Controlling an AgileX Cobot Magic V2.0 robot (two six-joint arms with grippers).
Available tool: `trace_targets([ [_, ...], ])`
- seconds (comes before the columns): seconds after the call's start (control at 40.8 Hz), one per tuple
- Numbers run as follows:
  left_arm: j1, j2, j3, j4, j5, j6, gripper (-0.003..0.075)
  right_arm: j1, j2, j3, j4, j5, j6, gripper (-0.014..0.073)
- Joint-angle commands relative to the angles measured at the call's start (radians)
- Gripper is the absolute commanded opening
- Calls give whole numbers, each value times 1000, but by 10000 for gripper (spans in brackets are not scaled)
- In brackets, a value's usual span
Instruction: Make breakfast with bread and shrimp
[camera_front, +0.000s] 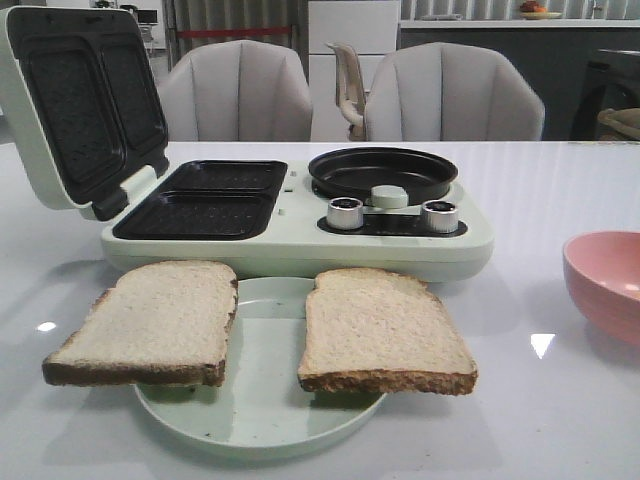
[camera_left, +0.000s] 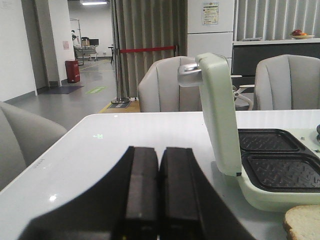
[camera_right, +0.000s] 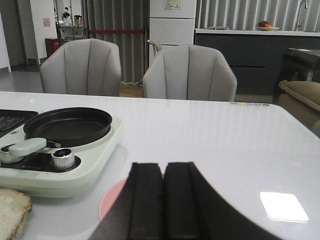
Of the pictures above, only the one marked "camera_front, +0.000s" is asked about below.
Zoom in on green sandwich maker lid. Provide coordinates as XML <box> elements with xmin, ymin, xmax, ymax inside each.
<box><xmin>1</xmin><ymin>6</ymin><xmax>168</xmax><ymax>221</ymax></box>

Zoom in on pink bowl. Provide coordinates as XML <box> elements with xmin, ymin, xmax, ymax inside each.
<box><xmin>563</xmin><ymin>231</ymin><xmax>639</xmax><ymax>346</ymax></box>

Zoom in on green breakfast maker base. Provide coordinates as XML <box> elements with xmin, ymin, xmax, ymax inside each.
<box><xmin>101</xmin><ymin>160</ymin><xmax>494</xmax><ymax>282</ymax></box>

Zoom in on left silver control knob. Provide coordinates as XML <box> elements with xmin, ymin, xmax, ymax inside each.
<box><xmin>326</xmin><ymin>197</ymin><xmax>364</xmax><ymax>230</ymax></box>

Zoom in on silver control knob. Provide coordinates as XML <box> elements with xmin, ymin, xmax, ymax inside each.
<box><xmin>326</xmin><ymin>197</ymin><xmax>364</xmax><ymax>230</ymax></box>
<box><xmin>420</xmin><ymin>200</ymin><xmax>459</xmax><ymax>234</ymax></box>

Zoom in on right silver control knob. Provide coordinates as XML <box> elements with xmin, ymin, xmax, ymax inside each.
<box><xmin>420</xmin><ymin>200</ymin><xmax>459</xmax><ymax>234</ymax></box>

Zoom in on black round frying pan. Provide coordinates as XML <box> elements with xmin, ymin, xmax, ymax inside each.
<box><xmin>308</xmin><ymin>146</ymin><xmax>458</xmax><ymax>205</ymax></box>

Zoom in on beige office chair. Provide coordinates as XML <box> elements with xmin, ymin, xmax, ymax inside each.
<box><xmin>326</xmin><ymin>42</ymin><xmax>367</xmax><ymax>141</ymax></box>

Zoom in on light green round plate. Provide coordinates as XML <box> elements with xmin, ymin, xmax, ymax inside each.
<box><xmin>135</xmin><ymin>277</ymin><xmax>385</xmax><ymax>459</ymax></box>

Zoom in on left grey upholstered chair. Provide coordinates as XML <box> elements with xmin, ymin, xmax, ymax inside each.
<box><xmin>158</xmin><ymin>40</ymin><xmax>313</xmax><ymax>142</ymax></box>

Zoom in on grey upholstered chair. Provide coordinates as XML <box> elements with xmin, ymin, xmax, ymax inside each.
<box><xmin>158</xmin><ymin>40</ymin><xmax>313</xmax><ymax>142</ymax></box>
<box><xmin>364</xmin><ymin>42</ymin><xmax>545</xmax><ymax>142</ymax></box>

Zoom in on right grey upholstered chair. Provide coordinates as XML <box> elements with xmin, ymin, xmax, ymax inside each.
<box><xmin>364</xmin><ymin>42</ymin><xmax>545</xmax><ymax>142</ymax></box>

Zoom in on white cabinet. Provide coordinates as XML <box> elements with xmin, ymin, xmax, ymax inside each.
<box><xmin>308</xmin><ymin>1</ymin><xmax>401</xmax><ymax>142</ymax></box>

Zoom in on fruit bowl on counter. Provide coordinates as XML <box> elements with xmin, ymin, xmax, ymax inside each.
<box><xmin>518</xmin><ymin>0</ymin><xmax>562</xmax><ymax>20</ymax></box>

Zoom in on dark counter with white top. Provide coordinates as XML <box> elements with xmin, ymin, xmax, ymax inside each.
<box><xmin>400</xmin><ymin>19</ymin><xmax>639</xmax><ymax>140</ymax></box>

